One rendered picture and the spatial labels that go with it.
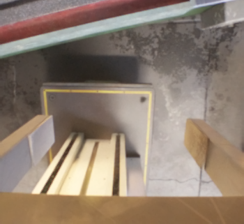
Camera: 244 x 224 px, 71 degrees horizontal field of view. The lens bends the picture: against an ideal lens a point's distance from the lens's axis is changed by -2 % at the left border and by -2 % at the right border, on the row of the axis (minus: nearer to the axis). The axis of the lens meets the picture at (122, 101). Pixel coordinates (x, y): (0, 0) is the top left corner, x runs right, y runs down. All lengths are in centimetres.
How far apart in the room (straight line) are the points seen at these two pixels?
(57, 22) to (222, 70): 128
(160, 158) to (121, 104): 74
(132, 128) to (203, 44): 82
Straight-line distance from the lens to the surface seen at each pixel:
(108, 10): 57
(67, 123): 117
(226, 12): 76
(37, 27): 61
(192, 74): 147
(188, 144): 17
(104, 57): 136
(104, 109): 109
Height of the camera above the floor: 136
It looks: 75 degrees down
